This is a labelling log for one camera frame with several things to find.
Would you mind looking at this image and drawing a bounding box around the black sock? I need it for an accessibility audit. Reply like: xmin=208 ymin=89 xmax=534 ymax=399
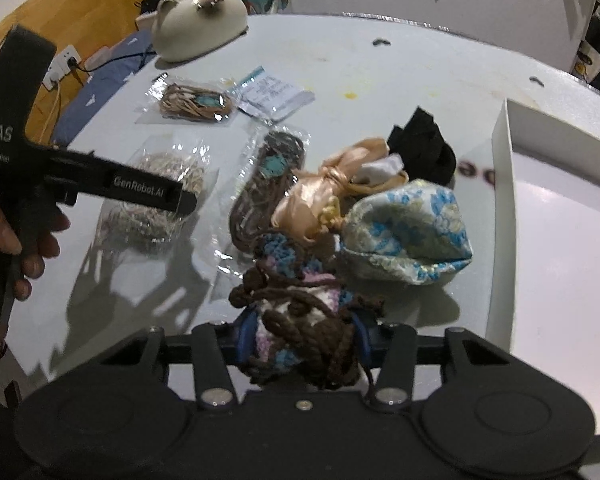
xmin=387 ymin=107 xmax=456 ymax=186

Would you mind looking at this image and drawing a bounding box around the white paper sachet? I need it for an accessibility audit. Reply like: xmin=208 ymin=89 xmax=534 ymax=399
xmin=228 ymin=66 xmax=315 ymax=124

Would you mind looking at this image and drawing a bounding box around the white tray box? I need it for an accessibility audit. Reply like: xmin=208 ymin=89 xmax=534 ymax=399
xmin=486 ymin=101 xmax=600 ymax=434

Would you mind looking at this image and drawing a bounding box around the bagged dark brown cord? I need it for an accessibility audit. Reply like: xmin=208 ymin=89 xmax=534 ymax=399
xmin=227 ymin=127 xmax=312 ymax=273

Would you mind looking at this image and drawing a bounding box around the bagged tan cord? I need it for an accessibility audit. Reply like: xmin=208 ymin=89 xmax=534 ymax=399
xmin=135 ymin=72 xmax=242 ymax=125

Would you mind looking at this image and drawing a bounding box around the wall power socket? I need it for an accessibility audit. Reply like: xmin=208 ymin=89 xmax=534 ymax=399
xmin=42 ymin=44 xmax=82 ymax=91

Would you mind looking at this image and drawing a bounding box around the blue floral fabric pouch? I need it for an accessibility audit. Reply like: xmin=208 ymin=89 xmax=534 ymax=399
xmin=339 ymin=179 xmax=474 ymax=286

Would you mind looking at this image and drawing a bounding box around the cream cat shaped lamp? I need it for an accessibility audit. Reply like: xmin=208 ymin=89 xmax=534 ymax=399
xmin=151 ymin=0 xmax=248 ymax=63

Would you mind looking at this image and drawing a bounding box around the peach satin ribbon bow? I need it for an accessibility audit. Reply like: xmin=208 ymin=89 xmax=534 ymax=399
xmin=271 ymin=138 xmax=408 ymax=245

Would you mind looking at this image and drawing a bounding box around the brown crochet yarn pouch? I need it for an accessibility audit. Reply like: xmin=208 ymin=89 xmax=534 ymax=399
xmin=228 ymin=230 xmax=384 ymax=390

